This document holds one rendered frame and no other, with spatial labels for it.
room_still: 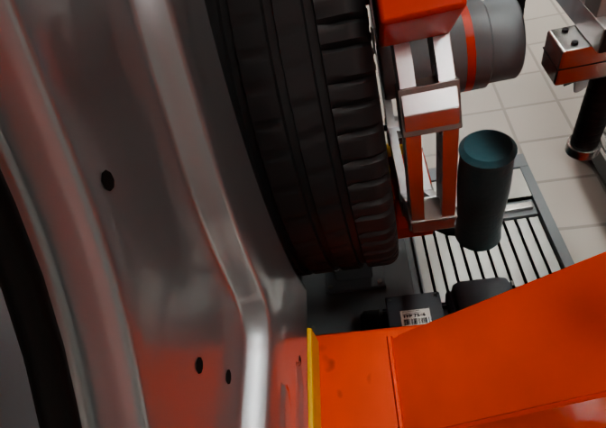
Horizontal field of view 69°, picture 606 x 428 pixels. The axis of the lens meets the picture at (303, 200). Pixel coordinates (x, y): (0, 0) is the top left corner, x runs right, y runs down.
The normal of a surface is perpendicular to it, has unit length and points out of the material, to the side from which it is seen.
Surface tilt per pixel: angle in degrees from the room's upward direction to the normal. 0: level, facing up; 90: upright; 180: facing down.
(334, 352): 0
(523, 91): 0
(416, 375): 36
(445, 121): 90
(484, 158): 0
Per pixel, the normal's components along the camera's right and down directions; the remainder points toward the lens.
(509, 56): -0.04, 0.63
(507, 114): -0.23, -0.62
